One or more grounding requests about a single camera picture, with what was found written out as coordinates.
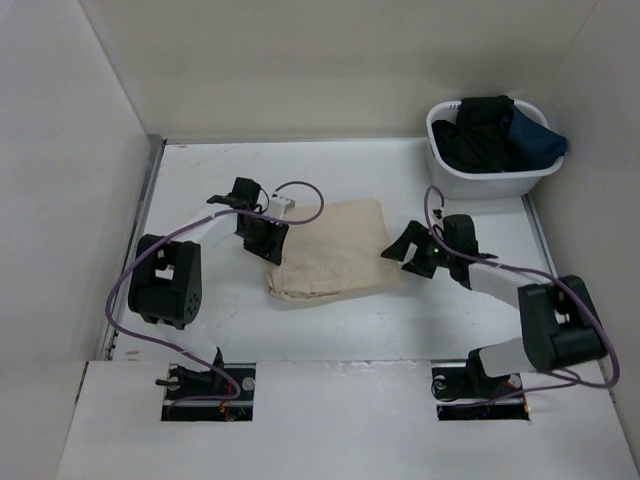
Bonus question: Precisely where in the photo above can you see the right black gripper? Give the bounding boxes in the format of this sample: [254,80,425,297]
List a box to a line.
[380,220,455,279]

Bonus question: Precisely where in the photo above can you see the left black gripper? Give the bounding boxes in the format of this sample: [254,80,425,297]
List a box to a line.
[236,214,288,266]

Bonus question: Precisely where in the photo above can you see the beige trousers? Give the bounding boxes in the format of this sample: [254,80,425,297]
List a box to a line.
[265,198,400,302]

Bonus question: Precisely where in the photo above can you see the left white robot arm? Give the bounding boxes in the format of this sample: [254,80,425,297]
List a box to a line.
[105,177,295,399]

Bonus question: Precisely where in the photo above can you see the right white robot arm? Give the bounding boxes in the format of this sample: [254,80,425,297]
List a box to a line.
[381,214,620,400]

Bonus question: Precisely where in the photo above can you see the white plastic basket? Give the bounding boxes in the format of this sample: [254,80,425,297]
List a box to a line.
[425,95,568,200]

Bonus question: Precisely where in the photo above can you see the black garment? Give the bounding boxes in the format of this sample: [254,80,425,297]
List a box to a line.
[432,95,514,174]

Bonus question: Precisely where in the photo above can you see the navy blue garment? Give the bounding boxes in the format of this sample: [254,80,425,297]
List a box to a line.
[500,105,568,171]

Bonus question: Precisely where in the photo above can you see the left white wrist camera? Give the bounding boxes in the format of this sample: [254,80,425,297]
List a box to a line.
[265,195,295,219]

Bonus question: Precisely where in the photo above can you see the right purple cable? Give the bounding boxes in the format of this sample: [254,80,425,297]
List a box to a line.
[423,185,621,409]

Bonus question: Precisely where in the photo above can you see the purple cable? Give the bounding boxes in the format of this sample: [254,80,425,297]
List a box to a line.
[106,180,326,420]
[423,185,621,409]

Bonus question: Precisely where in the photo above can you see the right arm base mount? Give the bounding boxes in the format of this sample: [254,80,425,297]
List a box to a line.
[431,365,529,421]

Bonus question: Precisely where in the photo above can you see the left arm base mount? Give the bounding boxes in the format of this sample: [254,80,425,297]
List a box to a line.
[155,364,257,423]

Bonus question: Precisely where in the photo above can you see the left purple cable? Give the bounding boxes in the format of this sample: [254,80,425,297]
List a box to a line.
[106,180,326,420]

